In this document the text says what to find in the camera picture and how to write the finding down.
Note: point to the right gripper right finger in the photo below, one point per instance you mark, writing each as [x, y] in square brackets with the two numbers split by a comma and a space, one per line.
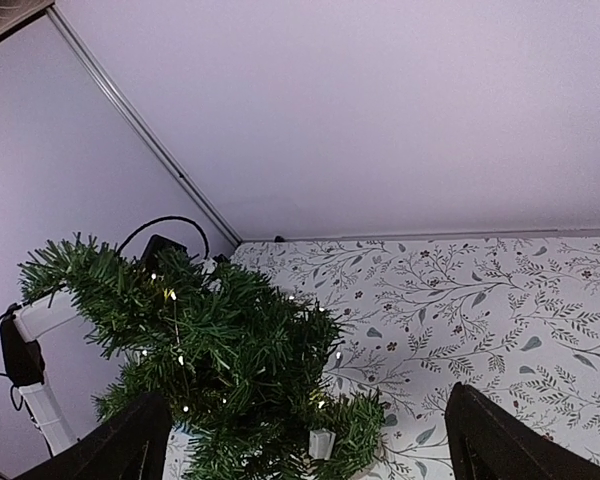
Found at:
[486, 442]

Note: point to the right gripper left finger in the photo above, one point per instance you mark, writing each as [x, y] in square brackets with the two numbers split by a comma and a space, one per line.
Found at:
[130, 445]

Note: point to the small green christmas tree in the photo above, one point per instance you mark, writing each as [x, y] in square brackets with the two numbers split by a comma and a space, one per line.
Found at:
[239, 362]

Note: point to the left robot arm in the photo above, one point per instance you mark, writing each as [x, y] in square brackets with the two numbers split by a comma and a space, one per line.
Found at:
[35, 350]

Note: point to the floral table mat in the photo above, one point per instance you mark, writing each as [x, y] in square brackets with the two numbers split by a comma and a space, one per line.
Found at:
[517, 319]

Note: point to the white battery box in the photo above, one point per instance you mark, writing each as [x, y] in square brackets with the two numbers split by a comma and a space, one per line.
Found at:
[321, 444]

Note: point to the left aluminium frame post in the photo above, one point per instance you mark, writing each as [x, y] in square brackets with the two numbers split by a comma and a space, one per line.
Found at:
[137, 124]

